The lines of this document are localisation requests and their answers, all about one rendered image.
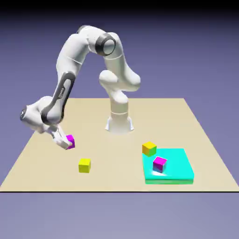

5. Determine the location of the small magenta cube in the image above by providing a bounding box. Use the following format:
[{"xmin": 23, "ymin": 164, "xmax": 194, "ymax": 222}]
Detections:
[
  {"xmin": 152, "ymin": 156, "xmax": 168, "ymax": 173},
  {"xmin": 65, "ymin": 134, "xmax": 76, "ymax": 150}
]

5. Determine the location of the small yellow cube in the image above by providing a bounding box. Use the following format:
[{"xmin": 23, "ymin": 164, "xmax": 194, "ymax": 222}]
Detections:
[{"xmin": 78, "ymin": 158, "xmax": 91, "ymax": 174}]

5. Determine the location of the small orange cube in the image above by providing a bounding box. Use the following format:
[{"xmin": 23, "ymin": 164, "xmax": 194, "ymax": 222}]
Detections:
[{"xmin": 142, "ymin": 141, "xmax": 157, "ymax": 157}]

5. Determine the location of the large cyan box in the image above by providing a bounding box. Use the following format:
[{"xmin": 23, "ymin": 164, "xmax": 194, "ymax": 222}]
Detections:
[{"xmin": 142, "ymin": 148, "xmax": 195, "ymax": 185}]

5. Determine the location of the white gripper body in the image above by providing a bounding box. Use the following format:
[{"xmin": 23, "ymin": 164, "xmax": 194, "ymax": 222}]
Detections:
[{"xmin": 50, "ymin": 127, "xmax": 73, "ymax": 150}]

